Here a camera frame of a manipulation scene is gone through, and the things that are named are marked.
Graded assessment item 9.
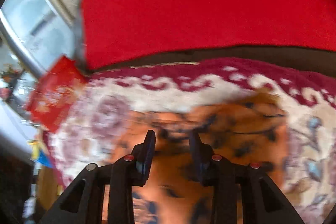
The orange floral cloth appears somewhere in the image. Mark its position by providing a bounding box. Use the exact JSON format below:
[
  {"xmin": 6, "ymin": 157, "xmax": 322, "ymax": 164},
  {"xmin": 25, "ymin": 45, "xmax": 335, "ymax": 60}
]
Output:
[{"xmin": 110, "ymin": 94, "xmax": 288, "ymax": 223}]

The blue yellow plastic jug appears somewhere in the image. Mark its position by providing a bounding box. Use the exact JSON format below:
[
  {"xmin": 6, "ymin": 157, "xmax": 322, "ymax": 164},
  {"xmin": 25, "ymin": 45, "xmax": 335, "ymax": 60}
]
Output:
[{"xmin": 28, "ymin": 140, "xmax": 54, "ymax": 168}]

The floral plush sofa cover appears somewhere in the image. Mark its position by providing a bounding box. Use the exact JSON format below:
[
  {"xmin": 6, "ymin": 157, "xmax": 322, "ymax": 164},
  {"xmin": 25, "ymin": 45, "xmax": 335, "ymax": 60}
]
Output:
[{"xmin": 47, "ymin": 58, "xmax": 335, "ymax": 223}]

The red gift box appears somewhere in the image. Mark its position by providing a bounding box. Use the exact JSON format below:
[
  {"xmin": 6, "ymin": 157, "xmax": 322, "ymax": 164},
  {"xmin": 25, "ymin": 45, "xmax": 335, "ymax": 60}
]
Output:
[{"xmin": 25, "ymin": 55, "xmax": 87, "ymax": 132}]

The flower pot on shelf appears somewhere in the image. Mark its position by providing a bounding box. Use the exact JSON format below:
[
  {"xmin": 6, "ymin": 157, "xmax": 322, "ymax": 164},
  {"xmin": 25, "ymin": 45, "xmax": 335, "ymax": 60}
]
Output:
[{"xmin": 1, "ymin": 64, "xmax": 26, "ymax": 103}]

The dark brown leather sofa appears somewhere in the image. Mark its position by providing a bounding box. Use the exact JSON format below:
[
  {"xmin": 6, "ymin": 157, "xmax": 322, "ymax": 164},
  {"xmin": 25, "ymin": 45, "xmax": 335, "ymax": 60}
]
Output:
[{"xmin": 96, "ymin": 46, "xmax": 336, "ymax": 78}]

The white floor air conditioner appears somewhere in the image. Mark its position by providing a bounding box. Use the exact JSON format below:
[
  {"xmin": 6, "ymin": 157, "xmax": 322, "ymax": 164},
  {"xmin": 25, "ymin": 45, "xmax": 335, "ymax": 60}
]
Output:
[{"xmin": 1, "ymin": 0, "xmax": 75, "ymax": 79}]

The red blanket on sofa back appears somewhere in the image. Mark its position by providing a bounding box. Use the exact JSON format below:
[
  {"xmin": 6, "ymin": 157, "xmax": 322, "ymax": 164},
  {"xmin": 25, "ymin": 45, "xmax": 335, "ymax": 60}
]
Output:
[{"xmin": 81, "ymin": 0, "xmax": 335, "ymax": 70}]

